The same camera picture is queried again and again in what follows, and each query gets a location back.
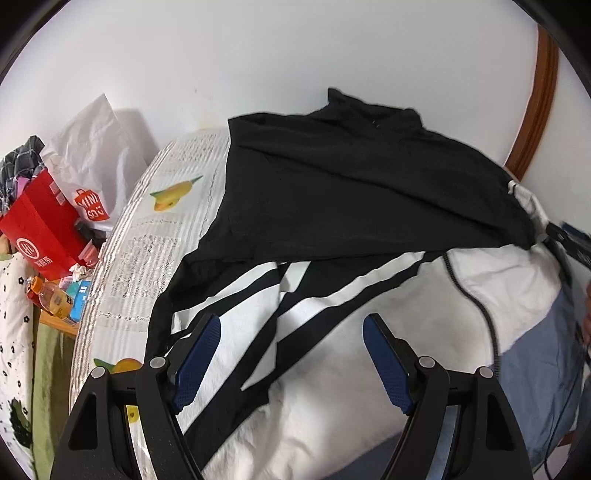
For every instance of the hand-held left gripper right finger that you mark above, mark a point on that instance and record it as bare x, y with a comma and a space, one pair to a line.
385, 364

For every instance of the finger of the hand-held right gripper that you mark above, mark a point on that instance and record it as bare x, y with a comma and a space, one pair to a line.
575, 247

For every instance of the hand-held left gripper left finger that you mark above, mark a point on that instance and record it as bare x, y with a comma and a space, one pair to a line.
198, 364

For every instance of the black and white striped garment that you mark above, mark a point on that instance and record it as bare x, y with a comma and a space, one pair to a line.
351, 184

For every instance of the fruit-print tablecloth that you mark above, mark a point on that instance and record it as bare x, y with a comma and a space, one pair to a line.
138, 258

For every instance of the blue cardboard box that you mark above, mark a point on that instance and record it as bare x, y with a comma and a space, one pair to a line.
81, 300

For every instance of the wooden nightstand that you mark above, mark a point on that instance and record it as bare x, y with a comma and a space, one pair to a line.
57, 325

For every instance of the green blanket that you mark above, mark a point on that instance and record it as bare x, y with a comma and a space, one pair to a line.
48, 392

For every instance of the crumpled white tissue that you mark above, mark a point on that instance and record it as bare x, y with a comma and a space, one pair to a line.
77, 270

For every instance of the pink plastic wrapper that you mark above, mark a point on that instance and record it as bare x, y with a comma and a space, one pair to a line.
88, 254

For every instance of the orange drink bottle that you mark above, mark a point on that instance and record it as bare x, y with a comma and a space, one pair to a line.
53, 300

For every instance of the red paper bag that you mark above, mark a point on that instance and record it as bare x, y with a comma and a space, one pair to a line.
44, 226

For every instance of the white plastic shopping bag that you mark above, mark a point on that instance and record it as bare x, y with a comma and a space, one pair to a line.
92, 152

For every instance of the grey plaid cloth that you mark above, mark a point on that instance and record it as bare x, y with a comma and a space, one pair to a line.
18, 161

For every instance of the brown wooden door frame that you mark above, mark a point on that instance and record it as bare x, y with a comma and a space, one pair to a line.
538, 101

